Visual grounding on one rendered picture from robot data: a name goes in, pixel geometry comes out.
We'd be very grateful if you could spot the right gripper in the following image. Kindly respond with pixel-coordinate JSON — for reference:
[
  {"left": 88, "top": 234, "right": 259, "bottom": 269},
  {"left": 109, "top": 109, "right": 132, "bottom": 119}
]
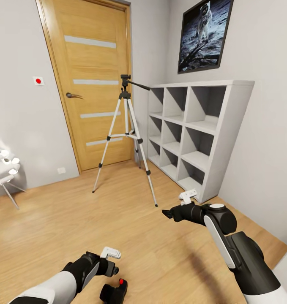
[{"left": 162, "top": 201, "right": 196, "bottom": 223}]

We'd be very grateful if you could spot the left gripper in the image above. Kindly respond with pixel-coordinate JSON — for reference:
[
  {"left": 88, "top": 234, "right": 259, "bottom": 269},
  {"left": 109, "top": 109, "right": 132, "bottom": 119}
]
[{"left": 96, "top": 257, "right": 119, "bottom": 277}]

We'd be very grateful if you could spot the camera tripod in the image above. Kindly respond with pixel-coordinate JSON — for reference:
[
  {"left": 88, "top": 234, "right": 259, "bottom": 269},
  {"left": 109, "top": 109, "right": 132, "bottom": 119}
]
[{"left": 99, "top": 75, "right": 156, "bottom": 203}]

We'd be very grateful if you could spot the digital camera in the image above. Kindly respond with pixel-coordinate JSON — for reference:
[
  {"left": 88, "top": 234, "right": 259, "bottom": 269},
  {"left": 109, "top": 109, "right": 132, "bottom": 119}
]
[{"left": 100, "top": 279, "right": 128, "bottom": 304}]

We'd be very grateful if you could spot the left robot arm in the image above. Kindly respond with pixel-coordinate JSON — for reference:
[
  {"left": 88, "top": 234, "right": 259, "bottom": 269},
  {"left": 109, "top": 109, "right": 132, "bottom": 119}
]
[{"left": 9, "top": 247, "right": 121, "bottom": 304}]

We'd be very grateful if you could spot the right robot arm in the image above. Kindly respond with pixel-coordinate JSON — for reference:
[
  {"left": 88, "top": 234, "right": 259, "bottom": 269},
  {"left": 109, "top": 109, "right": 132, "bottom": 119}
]
[{"left": 162, "top": 189, "right": 287, "bottom": 304}]

